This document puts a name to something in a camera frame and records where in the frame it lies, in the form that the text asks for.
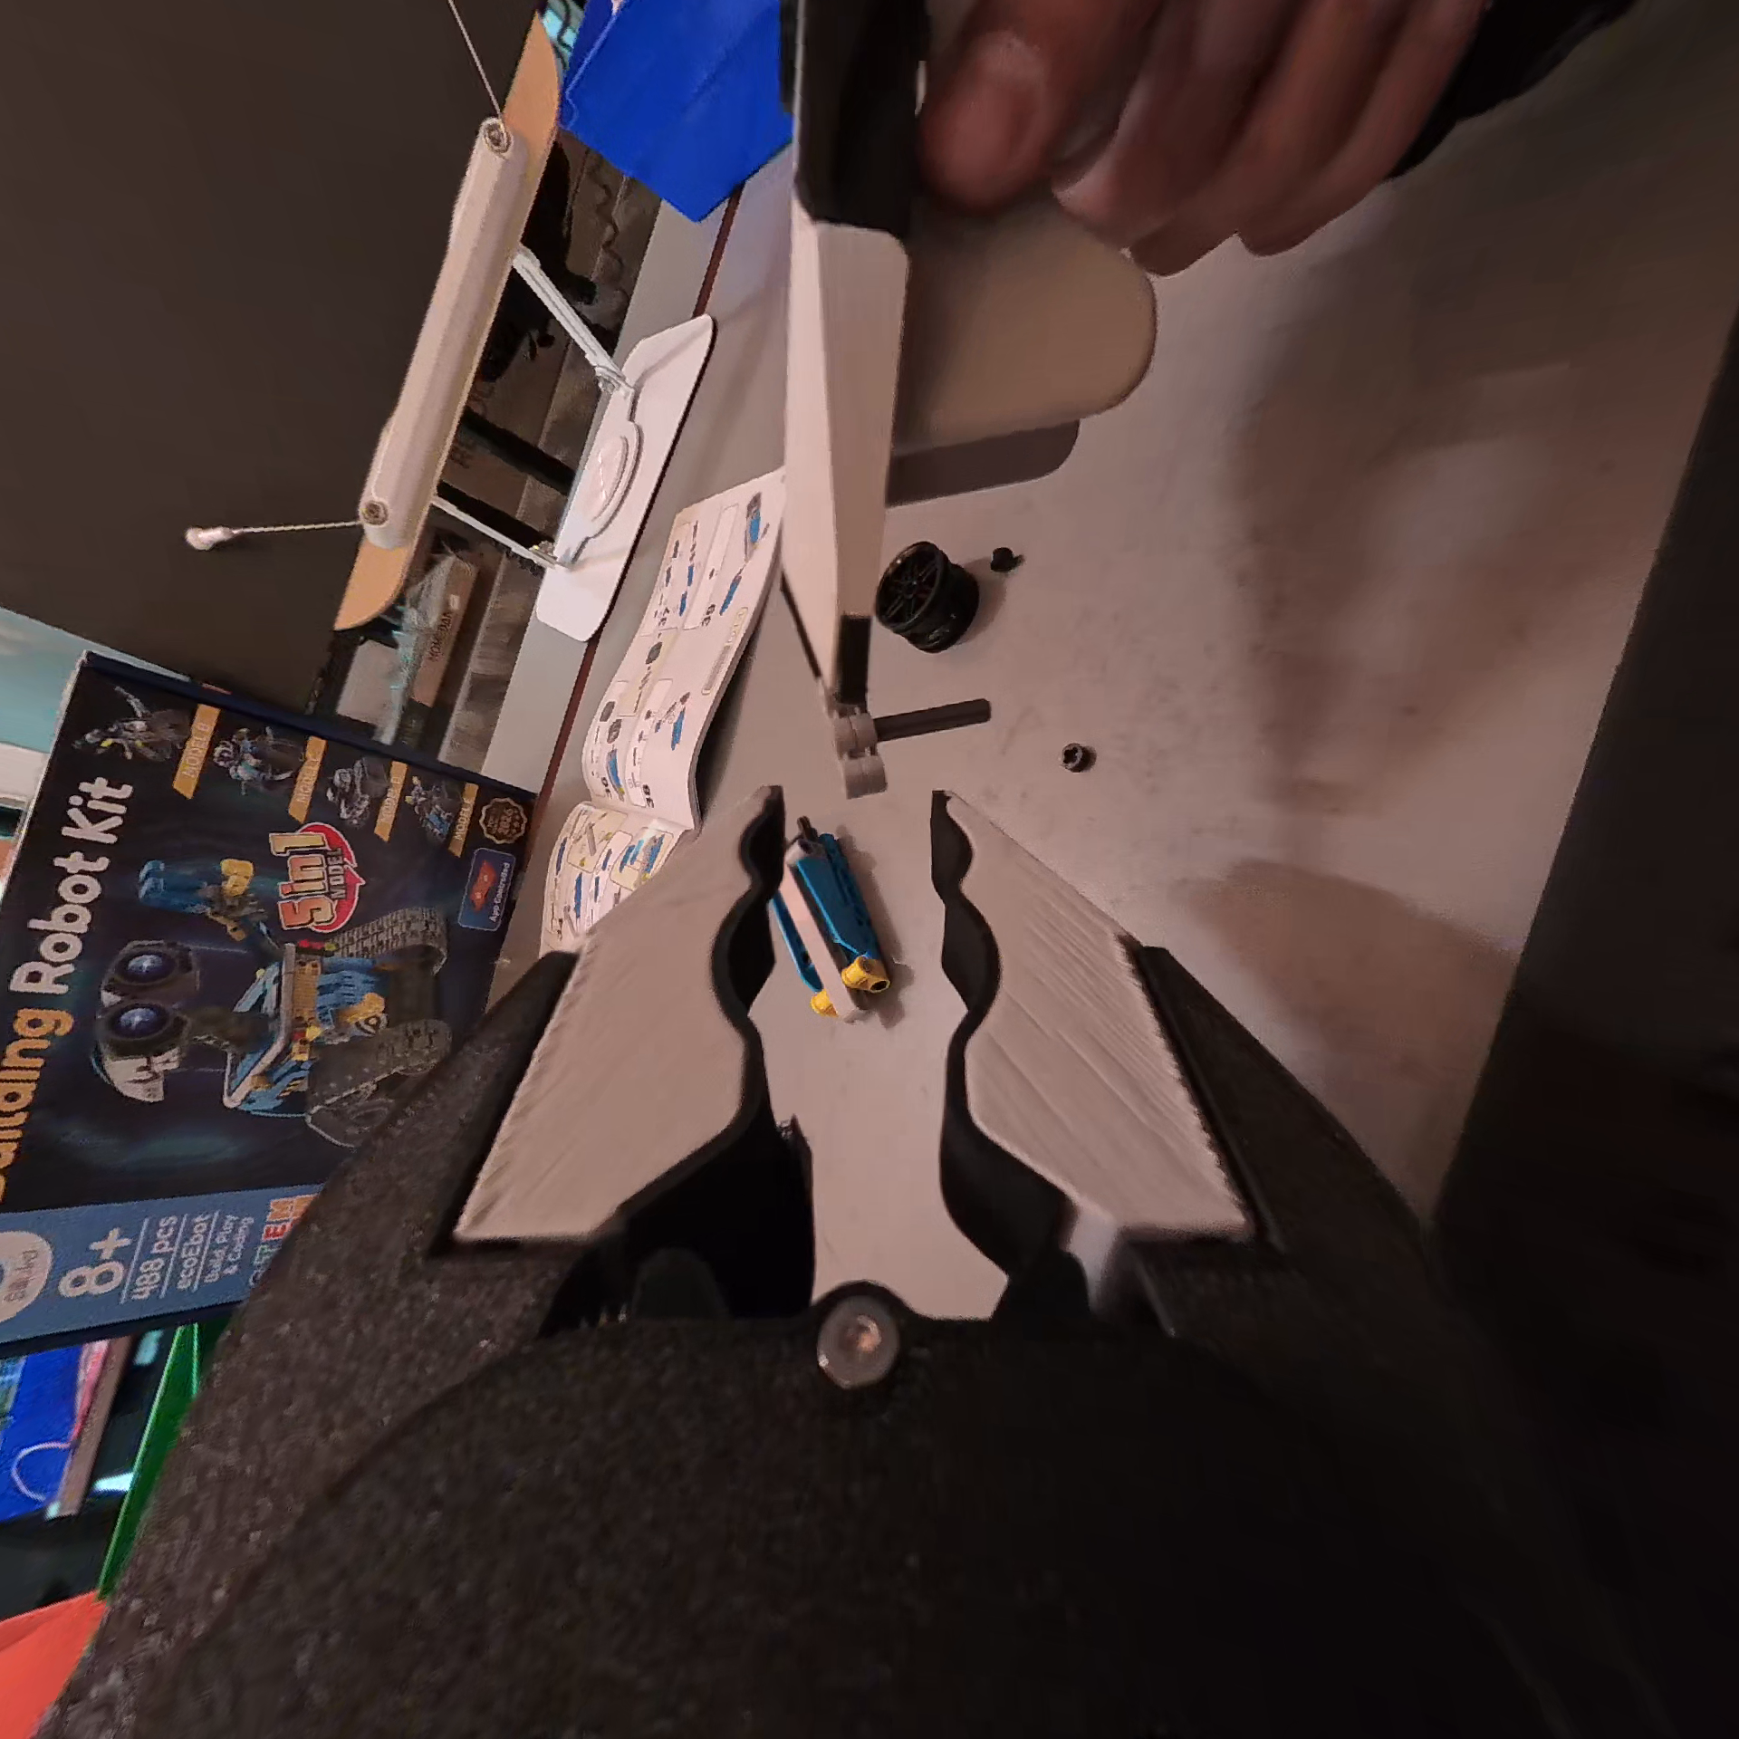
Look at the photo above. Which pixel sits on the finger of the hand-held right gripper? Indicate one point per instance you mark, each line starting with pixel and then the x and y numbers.
pixel 843 436

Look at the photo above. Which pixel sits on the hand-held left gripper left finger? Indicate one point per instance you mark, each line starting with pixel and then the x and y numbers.
pixel 625 1088

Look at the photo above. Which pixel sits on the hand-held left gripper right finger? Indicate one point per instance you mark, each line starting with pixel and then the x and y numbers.
pixel 1099 1088

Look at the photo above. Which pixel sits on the black spoked wheel rim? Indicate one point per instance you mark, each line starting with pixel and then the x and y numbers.
pixel 925 599

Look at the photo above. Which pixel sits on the blue grey brick assembly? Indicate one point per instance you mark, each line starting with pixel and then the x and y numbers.
pixel 828 909

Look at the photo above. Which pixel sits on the grey axle rod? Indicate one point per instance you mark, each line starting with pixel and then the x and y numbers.
pixel 937 717

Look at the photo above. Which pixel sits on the grey desk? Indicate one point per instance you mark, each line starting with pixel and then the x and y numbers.
pixel 1289 611

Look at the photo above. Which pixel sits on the person's right hand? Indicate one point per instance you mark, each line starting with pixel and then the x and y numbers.
pixel 1195 109

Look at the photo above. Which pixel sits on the blue storage bin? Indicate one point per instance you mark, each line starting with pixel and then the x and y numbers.
pixel 680 96

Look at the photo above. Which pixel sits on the instruction booklet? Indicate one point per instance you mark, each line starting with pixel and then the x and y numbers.
pixel 680 652

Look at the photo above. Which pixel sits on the wooden board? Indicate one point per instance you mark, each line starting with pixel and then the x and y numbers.
pixel 536 123

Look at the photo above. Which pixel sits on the white laptop stand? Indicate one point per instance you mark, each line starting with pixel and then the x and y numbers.
pixel 434 353

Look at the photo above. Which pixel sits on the toy set box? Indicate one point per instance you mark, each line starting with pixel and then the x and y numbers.
pixel 204 950

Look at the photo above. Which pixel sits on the person's leg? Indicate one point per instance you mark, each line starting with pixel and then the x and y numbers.
pixel 1603 1088

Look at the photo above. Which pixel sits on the green storage bin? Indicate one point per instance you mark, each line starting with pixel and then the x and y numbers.
pixel 156 1454

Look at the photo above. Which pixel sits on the large black panel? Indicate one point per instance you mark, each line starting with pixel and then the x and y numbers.
pixel 204 271

